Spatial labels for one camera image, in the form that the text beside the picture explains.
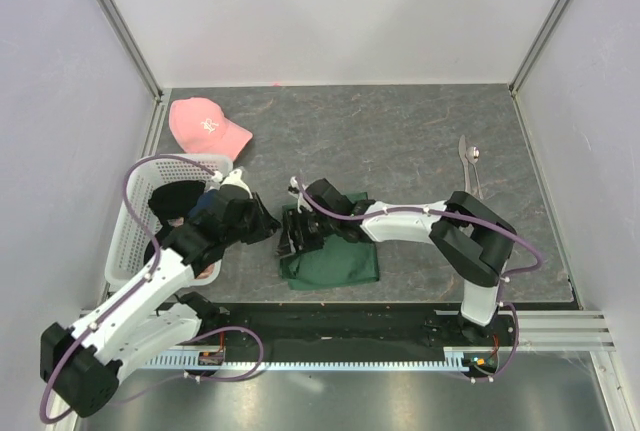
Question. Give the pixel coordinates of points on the silver spoon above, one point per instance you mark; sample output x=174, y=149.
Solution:
x=473, y=155

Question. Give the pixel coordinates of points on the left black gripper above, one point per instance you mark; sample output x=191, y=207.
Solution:
x=265, y=224

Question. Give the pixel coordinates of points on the dark green cloth napkin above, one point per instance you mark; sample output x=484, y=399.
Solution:
x=338, y=264

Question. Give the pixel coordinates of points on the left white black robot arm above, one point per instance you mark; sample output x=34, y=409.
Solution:
x=85, y=363

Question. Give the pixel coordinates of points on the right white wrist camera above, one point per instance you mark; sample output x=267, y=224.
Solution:
x=296, y=191

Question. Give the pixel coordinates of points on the black cloth in basket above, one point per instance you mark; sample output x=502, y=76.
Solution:
x=172, y=202

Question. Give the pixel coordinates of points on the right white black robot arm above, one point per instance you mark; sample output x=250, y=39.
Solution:
x=471, y=237

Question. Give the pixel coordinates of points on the light blue slotted cable duct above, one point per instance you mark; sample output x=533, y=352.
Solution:
x=324, y=357

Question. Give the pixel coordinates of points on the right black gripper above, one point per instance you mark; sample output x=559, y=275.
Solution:
x=292, y=221

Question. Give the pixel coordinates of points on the white perforated plastic basket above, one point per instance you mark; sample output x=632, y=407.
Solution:
x=136, y=223

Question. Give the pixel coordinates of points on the pink baseball cap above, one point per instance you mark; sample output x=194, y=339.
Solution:
x=199, y=126

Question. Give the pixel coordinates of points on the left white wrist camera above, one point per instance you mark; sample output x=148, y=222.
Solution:
x=234, y=178

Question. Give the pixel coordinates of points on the aluminium frame post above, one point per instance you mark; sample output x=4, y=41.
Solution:
x=548, y=27
x=131, y=48

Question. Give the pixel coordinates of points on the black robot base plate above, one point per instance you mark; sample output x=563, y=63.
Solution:
x=436, y=326

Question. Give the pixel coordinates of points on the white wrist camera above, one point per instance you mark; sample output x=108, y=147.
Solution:
x=234, y=178
x=296, y=191

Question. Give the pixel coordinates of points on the left aluminium frame post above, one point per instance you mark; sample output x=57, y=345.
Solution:
x=131, y=48

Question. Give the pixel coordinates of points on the right aluminium frame post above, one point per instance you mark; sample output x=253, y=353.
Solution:
x=548, y=27

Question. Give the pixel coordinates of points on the navy blue cloth in basket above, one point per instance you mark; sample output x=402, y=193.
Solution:
x=204, y=205

